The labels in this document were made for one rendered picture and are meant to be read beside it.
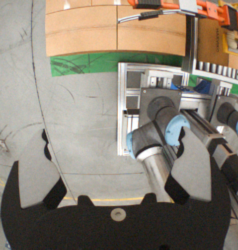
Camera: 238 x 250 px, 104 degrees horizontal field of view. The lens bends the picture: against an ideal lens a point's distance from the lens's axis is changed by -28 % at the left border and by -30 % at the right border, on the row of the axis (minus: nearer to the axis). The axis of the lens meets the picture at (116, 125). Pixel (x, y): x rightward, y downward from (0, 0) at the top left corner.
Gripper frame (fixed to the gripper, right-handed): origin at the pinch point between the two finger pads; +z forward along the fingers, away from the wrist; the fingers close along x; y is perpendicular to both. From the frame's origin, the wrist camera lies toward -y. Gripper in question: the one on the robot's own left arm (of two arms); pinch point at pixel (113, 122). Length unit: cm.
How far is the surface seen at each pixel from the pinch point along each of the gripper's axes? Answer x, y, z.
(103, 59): -10, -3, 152
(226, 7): 41, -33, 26
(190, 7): 24.4, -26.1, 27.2
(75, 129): -54, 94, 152
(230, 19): 44, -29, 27
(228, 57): 78, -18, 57
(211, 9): 34, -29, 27
